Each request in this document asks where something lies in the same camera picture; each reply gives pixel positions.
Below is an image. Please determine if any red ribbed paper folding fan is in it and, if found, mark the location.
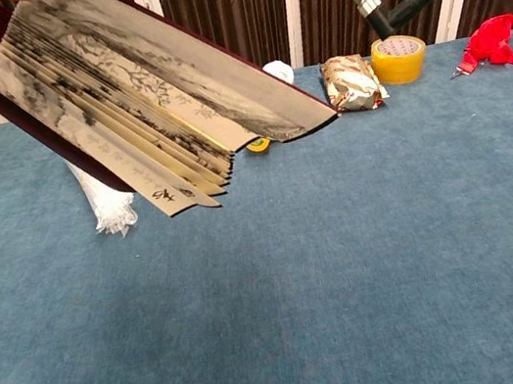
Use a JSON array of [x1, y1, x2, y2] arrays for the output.
[[0, 0, 352, 249]]

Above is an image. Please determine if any dark brown pleated curtain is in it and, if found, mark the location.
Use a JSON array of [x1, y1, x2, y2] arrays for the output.
[[0, 0, 513, 123]]

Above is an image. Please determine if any white labelled bottle yellow cap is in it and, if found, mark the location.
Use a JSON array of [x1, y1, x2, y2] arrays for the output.
[[233, 57, 307, 156]]

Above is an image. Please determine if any foil snack packet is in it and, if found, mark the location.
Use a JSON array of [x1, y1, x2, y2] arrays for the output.
[[317, 48, 393, 119]]

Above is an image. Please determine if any yellow packing tape roll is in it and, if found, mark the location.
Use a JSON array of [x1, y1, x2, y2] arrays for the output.
[[367, 29, 433, 90]]

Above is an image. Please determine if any blue felt table cover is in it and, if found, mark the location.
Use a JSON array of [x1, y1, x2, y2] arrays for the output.
[[0, 26, 513, 384]]

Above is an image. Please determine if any bundle of white cable ties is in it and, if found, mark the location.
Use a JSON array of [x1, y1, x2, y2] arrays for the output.
[[65, 149, 144, 247]]

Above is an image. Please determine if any red lanyard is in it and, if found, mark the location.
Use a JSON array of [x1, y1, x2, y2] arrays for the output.
[[440, 12, 513, 83]]

